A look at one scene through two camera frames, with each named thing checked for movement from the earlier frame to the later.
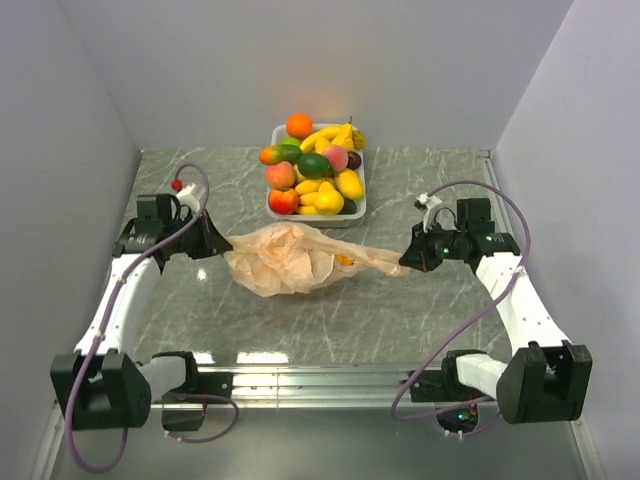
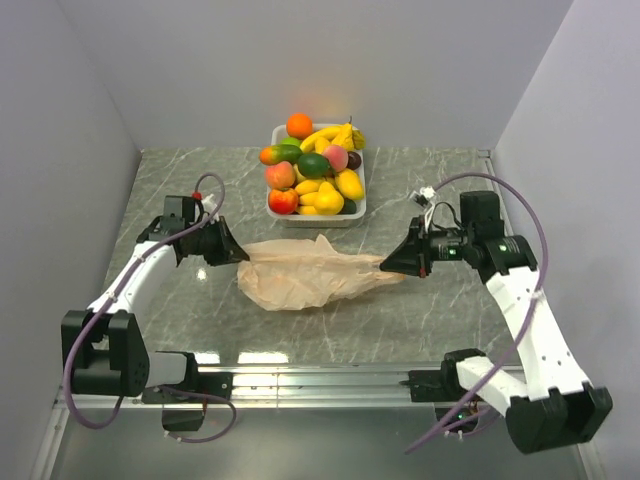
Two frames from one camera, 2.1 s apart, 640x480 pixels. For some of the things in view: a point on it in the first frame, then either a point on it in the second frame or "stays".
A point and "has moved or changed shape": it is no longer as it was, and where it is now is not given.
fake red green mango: (276, 153) stays
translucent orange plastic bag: (291, 258) has moved or changed shape
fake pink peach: (338, 157) stays
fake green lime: (315, 165) stays
